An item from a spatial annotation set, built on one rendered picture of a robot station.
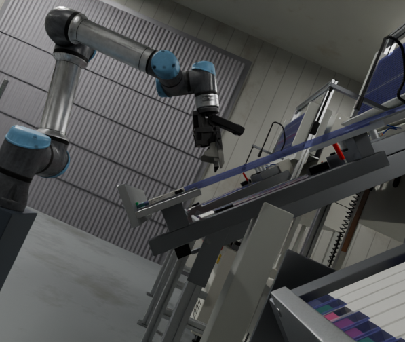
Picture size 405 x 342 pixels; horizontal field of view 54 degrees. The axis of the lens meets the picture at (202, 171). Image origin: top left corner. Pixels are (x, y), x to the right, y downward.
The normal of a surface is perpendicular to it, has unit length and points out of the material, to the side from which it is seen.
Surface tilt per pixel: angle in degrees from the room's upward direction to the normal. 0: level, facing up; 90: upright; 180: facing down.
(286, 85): 90
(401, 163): 90
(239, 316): 90
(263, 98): 90
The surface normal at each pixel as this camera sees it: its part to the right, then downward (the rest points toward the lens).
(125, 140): 0.03, -0.09
